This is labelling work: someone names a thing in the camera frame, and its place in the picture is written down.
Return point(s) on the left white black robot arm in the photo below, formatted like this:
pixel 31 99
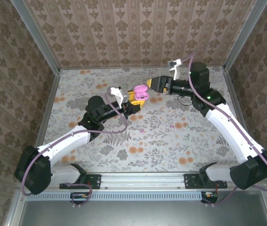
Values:
pixel 63 146

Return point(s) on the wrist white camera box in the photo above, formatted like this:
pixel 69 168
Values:
pixel 176 68
pixel 120 95

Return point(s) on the aluminium table side rail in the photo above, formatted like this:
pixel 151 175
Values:
pixel 45 117
pixel 233 94

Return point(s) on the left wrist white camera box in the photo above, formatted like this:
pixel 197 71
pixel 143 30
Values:
pixel 120 95

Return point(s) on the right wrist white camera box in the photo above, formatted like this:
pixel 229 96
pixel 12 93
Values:
pixel 176 68

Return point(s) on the aluminium frame post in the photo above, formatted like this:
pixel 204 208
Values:
pixel 244 35
pixel 37 35

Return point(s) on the floral patterned table cover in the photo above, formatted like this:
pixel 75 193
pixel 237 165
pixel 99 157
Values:
pixel 147 150

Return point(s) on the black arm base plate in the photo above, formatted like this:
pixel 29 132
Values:
pixel 93 181
pixel 191 182

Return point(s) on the aluminium mounting rail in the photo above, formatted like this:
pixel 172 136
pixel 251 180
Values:
pixel 143 180

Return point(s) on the grey sheet metal panel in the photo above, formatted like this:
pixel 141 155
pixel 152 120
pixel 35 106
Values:
pixel 135 214

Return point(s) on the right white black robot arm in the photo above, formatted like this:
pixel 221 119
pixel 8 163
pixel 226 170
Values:
pixel 230 131

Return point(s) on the pink earbud charging case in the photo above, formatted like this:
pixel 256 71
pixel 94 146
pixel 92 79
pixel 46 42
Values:
pixel 141 93

